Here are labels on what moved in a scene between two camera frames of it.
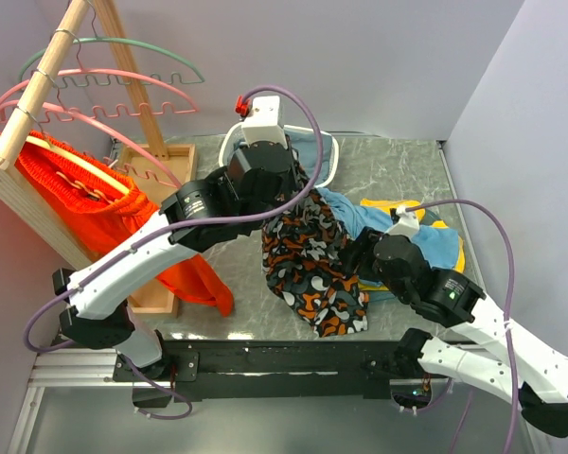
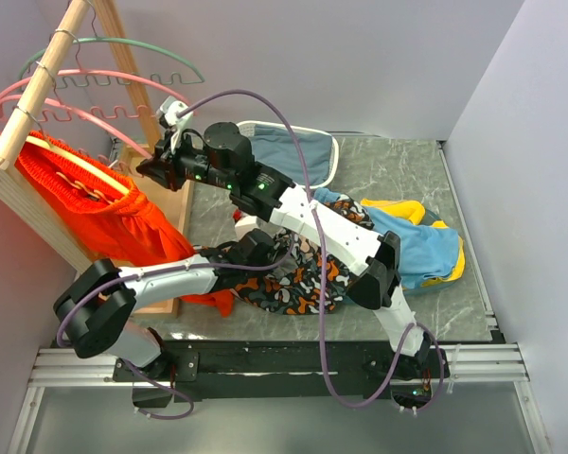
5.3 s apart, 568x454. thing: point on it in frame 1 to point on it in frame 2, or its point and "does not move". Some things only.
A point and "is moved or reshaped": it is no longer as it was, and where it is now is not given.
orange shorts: [96, 208] does not move
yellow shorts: [417, 208] does not move
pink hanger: [170, 182] to [79, 110]
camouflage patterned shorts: [307, 268] is moved or reshaped
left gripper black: [292, 183] to [257, 273]
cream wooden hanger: [79, 161] does not move
